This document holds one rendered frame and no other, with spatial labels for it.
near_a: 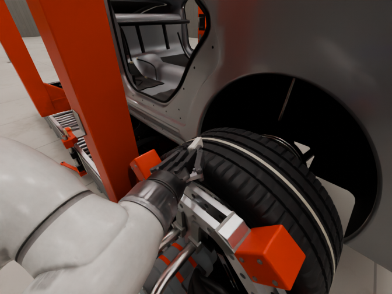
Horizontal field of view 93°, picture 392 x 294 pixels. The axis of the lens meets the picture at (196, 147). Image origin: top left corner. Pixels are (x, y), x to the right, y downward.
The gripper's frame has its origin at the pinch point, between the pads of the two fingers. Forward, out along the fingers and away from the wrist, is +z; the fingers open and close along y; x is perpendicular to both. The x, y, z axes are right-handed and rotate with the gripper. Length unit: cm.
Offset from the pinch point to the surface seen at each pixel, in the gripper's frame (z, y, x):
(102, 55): 10.1, -29.8, 28.5
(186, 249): -16.4, -0.6, -19.7
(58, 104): 105, -213, 9
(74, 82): 1.1, -35.8, 22.5
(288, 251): -17.8, 21.4, -11.9
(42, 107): 91, -219, 10
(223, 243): -17.7, 9.7, -13.1
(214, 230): -16.9, 8.1, -10.7
